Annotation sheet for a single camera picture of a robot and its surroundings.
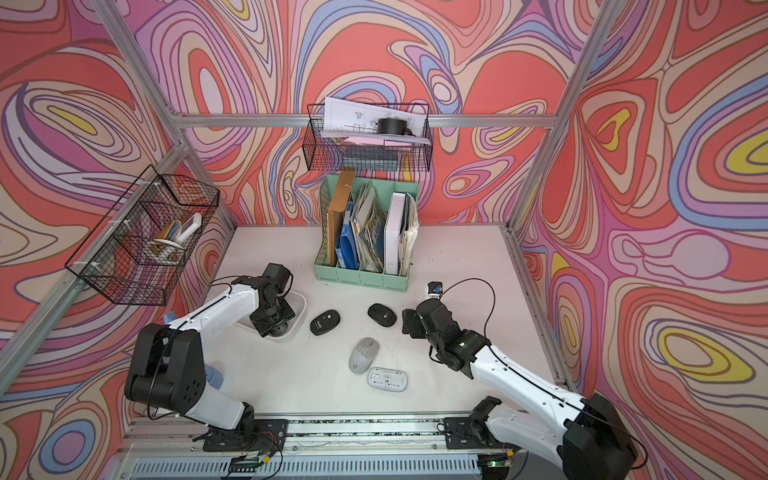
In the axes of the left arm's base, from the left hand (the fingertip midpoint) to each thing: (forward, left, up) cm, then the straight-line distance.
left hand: (286, 321), depth 89 cm
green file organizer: (+39, -29, +20) cm, 53 cm away
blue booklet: (+20, -18, +9) cm, 28 cm away
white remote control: (+12, +20, +29) cm, 37 cm away
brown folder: (+29, -17, +30) cm, 45 cm away
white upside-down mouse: (-16, -31, -2) cm, 35 cm away
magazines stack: (+24, -25, +19) cm, 40 cm away
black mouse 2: (+3, -29, -2) cm, 29 cm away
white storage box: (-3, -4, +1) cm, 5 cm away
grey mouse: (-10, -24, -1) cm, 26 cm away
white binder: (+17, -32, +22) cm, 42 cm away
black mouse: (+1, -12, -1) cm, 12 cm away
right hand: (-3, -40, +6) cm, 40 cm away
